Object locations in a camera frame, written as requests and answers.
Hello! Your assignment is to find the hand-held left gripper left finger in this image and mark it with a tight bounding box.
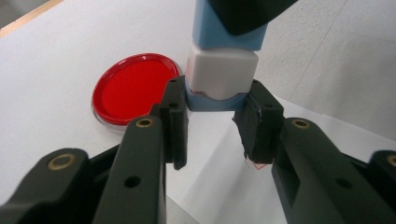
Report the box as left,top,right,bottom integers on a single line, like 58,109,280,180
150,75,190,171

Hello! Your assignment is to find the blue and white stamp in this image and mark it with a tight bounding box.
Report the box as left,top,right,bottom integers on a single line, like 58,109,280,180
185,0,269,102

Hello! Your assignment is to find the round red ink pad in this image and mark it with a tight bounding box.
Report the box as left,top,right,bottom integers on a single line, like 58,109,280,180
91,52,183,133

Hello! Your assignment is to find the wooden table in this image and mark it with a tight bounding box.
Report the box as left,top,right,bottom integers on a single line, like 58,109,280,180
0,0,65,40

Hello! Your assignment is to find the white paper sheet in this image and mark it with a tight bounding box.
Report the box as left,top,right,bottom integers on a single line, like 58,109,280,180
165,95,396,224

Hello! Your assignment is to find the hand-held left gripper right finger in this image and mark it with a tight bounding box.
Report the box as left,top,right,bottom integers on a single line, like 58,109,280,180
233,79,285,165

